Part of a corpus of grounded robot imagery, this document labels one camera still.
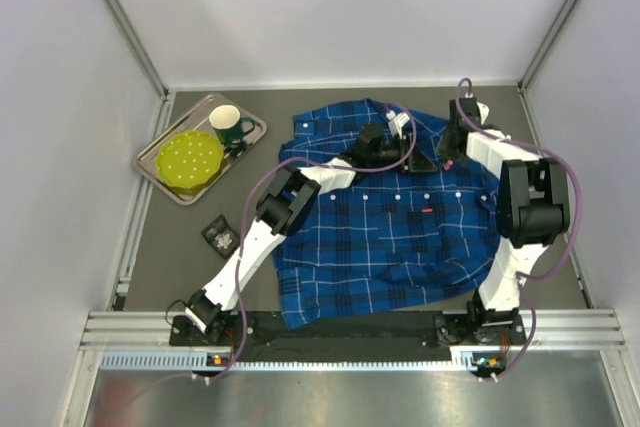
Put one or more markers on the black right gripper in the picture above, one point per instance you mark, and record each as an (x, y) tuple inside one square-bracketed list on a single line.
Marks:
[(451, 137)]

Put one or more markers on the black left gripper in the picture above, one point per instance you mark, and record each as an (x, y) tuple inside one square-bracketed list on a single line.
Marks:
[(407, 153)]

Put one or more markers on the silver maple leaf brooch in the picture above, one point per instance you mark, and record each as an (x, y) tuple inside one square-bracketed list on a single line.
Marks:
[(224, 242)]

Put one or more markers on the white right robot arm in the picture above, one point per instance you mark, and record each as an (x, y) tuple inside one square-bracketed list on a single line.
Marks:
[(532, 210)]

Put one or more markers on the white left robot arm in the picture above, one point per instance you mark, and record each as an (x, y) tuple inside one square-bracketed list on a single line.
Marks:
[(284, 207)]

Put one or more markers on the blue plaid shirt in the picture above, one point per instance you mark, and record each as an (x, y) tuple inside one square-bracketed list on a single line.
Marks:
[(390, 241)]

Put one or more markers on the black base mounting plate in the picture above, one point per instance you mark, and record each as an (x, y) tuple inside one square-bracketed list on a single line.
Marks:
[(386, 337)]

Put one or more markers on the green mug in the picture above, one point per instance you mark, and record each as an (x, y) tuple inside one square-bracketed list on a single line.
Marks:
[(230, 126)]

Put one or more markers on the silver metal tray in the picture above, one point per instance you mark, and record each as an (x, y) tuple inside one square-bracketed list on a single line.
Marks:
[(197, 118)]

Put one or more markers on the yellow-green dotted plate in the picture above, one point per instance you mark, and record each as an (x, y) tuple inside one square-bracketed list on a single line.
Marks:
[(189, 162)]

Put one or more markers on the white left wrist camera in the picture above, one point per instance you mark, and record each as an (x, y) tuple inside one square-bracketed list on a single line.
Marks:
[(396, 122)]

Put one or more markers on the small black frame box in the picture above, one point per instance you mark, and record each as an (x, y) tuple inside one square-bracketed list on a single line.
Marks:
[(217, 227)]

